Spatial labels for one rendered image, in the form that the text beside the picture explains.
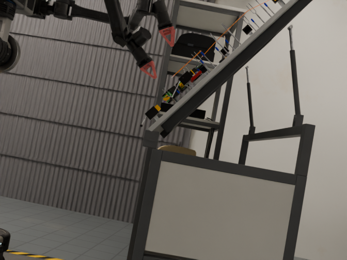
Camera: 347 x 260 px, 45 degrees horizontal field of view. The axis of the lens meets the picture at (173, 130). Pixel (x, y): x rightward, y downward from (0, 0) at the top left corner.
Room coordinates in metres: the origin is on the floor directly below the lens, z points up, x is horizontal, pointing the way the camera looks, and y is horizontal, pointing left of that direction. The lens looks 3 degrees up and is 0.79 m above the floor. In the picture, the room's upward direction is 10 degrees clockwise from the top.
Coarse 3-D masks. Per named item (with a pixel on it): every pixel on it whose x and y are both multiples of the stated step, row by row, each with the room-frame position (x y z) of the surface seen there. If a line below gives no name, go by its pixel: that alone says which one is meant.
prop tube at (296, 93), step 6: (294, 54) 1.75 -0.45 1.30; (294, 60) 1.75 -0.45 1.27; (294, 66) 1.75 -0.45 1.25; (294, 72) 1.75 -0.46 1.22; (294, 78) 1.75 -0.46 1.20; (294, 84) 1.75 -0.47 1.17; (294, 90) 1.75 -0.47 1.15; (294, 96) 1.76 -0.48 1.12; (294, 102) 1.76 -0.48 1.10; (300, 114) 1.75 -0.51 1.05; (294, 120) 1.77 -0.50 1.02
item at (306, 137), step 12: (300, 120) 1.74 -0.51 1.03; (252, 132) 2.60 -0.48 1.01; (264, 132) 2.22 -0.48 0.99; (276, 132) 1.99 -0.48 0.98; (288, 132) 1.81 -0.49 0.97; (300, 132) 1.65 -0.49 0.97; (312, 132) 1.60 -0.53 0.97; (300, 144) 1.63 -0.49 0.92; (240, 156) 2.74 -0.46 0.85; (300, 156) 1.60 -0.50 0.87; (300, 168) 1.60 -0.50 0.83
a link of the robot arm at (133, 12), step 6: (138, 0) 1.85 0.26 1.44; (144, 0) 1.84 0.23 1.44; (150, 0) 1.86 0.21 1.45; (138, 6) 1.85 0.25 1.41; (144, 6) 1.84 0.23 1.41; (132, 12) 2.07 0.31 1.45; (132, 18) 2.07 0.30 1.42; (138, 18) 2.04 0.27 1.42; (132, 24) 2.18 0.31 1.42; (138, 24) 2.17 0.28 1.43; (132, 30) 2.21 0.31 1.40
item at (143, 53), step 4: (140, 48) 1.89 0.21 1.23; (136, 52) 1.88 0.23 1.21; (140, 52) 1.88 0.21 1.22; (144, 52) 1.89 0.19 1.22; (136, 56) 1.89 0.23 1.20; (140, 56) 1.88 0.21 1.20; (144, 56) 1.88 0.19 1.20; (148, 56) 1.86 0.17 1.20; (136, 60) 1.90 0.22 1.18; (140, 60) 1.86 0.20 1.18; (144, 60) 1.90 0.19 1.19; (140, 64) 1.90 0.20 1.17
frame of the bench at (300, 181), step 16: (160, 160) 1.59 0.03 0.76; (176, 160) 1.59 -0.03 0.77; (192, 160) 1.59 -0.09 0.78; (208, 160) 1.59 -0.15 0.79; (256, 176) 1.60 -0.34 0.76; (272, 176) 1.60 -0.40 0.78; (288, 176) 1.60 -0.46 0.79; (304, 176) 1.60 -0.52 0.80; (144, 192) 1.59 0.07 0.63; (304, 192) 1.60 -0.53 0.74; (144, 208) 1.59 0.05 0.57; (144, 224) 1.59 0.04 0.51; (144, 240) 1.59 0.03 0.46; (288, 240) 1.60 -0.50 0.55; (144, 256) 1.59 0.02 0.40; (160, 256) 1.62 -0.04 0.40; (288, 256) 1.60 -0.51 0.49
